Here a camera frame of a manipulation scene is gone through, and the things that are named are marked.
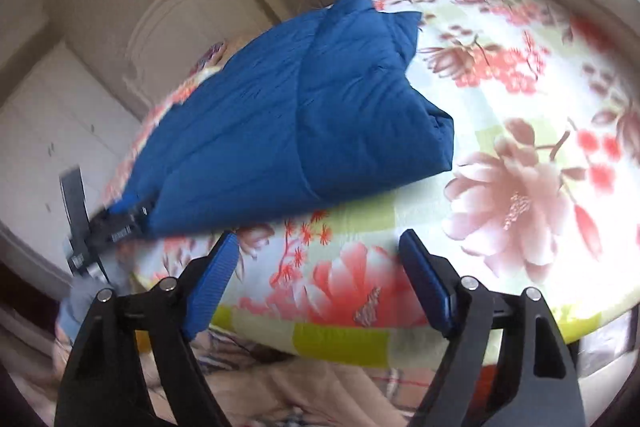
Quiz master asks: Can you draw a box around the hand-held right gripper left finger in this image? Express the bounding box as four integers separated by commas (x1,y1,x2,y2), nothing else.
54,231,239,427

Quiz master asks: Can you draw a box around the white wooden headboard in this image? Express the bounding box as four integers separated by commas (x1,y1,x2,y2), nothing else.
122,0,301,108

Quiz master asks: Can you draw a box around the blue down jacket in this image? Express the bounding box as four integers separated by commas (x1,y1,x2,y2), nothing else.
102,0,455,240

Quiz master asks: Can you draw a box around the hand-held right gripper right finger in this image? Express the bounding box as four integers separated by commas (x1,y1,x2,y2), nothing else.
398,228,587,427

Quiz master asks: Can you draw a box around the yellow patterned pillow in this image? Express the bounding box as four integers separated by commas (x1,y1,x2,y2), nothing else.
191,41,237,76

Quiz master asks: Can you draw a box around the white wardrobe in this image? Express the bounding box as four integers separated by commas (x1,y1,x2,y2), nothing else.
0,39,143,290

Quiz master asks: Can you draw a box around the floral bed sheet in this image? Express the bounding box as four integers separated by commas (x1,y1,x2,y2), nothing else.
100,0,640,370

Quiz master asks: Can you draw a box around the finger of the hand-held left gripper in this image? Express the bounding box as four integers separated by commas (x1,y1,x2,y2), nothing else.
97,194,153,248

